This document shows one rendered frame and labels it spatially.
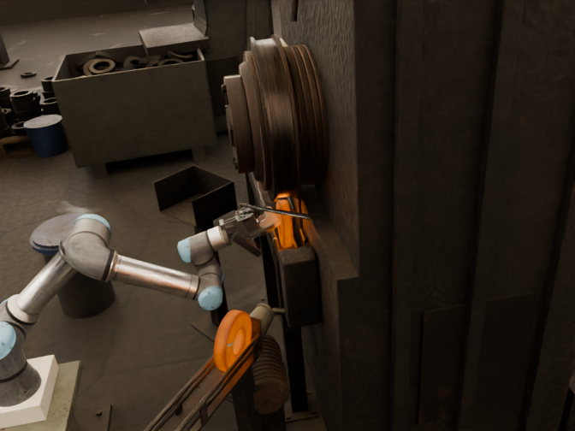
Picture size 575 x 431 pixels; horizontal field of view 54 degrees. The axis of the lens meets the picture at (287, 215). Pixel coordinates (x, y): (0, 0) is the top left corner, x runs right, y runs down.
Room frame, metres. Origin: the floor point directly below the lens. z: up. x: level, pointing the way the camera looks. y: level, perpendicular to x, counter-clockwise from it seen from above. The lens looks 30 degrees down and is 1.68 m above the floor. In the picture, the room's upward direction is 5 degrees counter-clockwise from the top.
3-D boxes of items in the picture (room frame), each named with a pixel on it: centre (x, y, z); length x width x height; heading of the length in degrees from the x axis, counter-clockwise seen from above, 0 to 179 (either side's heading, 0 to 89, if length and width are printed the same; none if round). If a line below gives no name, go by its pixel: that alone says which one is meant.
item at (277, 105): (1.54, 0.02, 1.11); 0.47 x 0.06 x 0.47; 7
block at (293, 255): (1.31, -0.02, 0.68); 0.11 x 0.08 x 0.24; 97
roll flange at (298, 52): (1.56, -0.06, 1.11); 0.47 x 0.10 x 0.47; 7
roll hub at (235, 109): (1.53, 0.12, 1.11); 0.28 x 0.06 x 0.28; 7
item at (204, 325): (2.01, 0.36, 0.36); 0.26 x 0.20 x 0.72; 42
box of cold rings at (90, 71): (4.19, 1.04, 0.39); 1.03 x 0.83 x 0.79; 101
